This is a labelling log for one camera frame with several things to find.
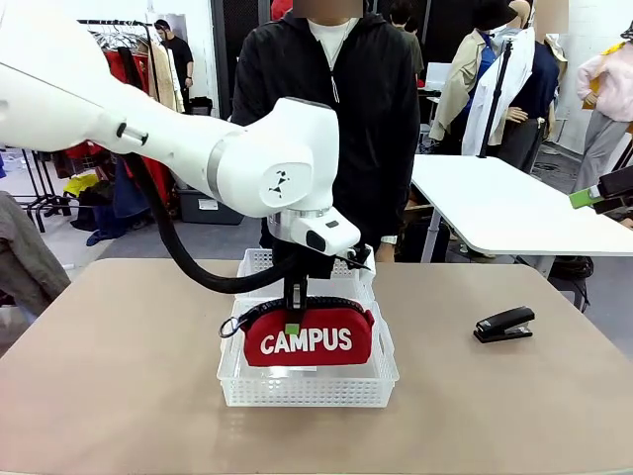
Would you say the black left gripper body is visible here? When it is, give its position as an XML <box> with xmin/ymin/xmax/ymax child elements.
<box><xmin>270</xmin><ymin>245</ymin><xmax>338</xmax><ymax>299</ymax></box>

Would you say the red campus zipper pouch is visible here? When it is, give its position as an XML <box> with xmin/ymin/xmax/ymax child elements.
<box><xmin>218</xmin><ymin>294</ymin><xmax>376</xmax><ymax>369</ymax></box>

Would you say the black stapler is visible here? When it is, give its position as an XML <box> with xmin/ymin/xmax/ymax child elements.
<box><xmin>472</xmin><ymin>305</ymin><xmax>537</xmax><ymax>344</ymax></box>

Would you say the small white perforated plastic basket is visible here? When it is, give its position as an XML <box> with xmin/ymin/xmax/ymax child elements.
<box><xmin>235</xmin><ymin>247</ymin><xmax>377</xmax><ymax>304</ymax></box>

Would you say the large white perforated plastic basket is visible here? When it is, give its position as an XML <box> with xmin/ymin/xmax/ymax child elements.
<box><xmin>216</xmin><ymin>298</ymin><xmax>401</xmax><ymax>410</ymax></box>

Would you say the mannequin in pink sweater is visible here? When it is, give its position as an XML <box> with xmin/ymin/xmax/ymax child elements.
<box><xmin>575</xmin><ymin>29</ymin><xmax>633</xmax><ymax>195</ymax></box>

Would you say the mannequin in navy garment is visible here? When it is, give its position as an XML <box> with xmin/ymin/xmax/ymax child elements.
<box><xmin>508</xmin><ymin>33</ymin><xmax>563</xmax><ymax>172</ymax></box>

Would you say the white background table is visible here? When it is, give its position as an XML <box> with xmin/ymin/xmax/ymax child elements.
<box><xmin>408</xmin><ymin>153</ymin><xmax>633</xmax><ymax>278</ymax></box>

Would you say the grey storage bin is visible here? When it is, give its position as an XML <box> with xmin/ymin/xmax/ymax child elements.
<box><xmin>176</xmin><ymin>188</ymin><xmax>245</xmax><ymax>227</ymax></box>

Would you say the mannequin in white coat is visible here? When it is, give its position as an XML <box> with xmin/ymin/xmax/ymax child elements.
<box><xmin>461</xmin><ymin>26</ymin><xmax>539</xmax><ymax>160</ymax></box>

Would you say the black tripod pole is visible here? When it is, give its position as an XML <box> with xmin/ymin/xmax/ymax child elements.
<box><xmin>477</xmin><ymin>38</ymin><xmax>514</xmax><ymax>159</ymax></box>

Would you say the person in black jacket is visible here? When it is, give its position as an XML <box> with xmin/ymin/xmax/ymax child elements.
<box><xmin>229</xmin><ymin>0</ymin><xmax>422</xmax><ymax>264</ymax></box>

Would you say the mannequin in beige coat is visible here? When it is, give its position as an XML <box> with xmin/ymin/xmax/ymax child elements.
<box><xmin>427</xmin><ymin>0</ymin><xmax>520</xmax><ymax>155</ymax></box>

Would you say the black backpack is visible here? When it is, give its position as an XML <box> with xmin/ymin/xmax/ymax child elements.
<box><xmin>189</xmin><ymin>96</ymin><xmax>215</xmax><ymax>120</ymax></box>

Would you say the blue denim garment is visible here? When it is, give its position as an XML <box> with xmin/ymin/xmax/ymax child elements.
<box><xmin>85</xmin><ymin>157</ymin><xmax>153</xmax><ymax>247</ymax></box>

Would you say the beige hanging garment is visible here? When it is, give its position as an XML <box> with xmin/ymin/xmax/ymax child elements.
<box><xmin>138</xmin><ymin>40</ymin><xmax>186</xmax><ymax>116</ymax></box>

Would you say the yellow garment pile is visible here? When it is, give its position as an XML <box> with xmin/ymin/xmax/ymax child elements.
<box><xmin>62</xmin><ymin>174</ymin><xmax>102</xmax><ymax>200</ymax></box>

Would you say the person with dark hair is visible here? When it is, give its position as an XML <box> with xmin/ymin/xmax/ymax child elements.
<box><xmin>387</xmin><ymin>0</ymin><xmax>426</xmax><ymax>80</ymax></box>

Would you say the bearded man in black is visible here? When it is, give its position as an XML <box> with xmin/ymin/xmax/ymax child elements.
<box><xmin>153</xmin><ymin>18</ymin><xmax>196</xmax><ymax>115</ymax></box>

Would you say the red hat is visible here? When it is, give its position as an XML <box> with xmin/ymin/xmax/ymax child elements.
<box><xmin>270</xmin><ymin>0</ymin><xmax>296</xmax><ymax>25</ymax></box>

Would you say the grey cloth garment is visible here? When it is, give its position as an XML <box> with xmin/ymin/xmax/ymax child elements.
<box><xmin>0</xmin><ymin>190</ymin><xmax>72</xmax><ymax>321</ymax></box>

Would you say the long red hanging dress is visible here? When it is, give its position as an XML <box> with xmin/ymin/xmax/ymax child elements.
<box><xmin>102</xmin><ymin>47</ymin><xmax>174</xmax><ymax>199</ymax></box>

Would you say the black clothes rack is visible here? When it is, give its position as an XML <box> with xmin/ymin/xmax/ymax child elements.
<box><xmin>19</xmin><ymin>17</ymin><xmax>174</xmax><ymax>235</ymax></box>

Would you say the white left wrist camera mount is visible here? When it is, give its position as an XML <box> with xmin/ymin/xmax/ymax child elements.
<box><xmin>337</xmin><ymin>242</ymin><xmax>375</xmax><ymax>272</ymax></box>

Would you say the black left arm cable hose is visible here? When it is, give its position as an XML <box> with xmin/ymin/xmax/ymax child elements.
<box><xmin>122</xmin><ymin>151</ymin><xmax>300</xmax><ymax>297</ymax></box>

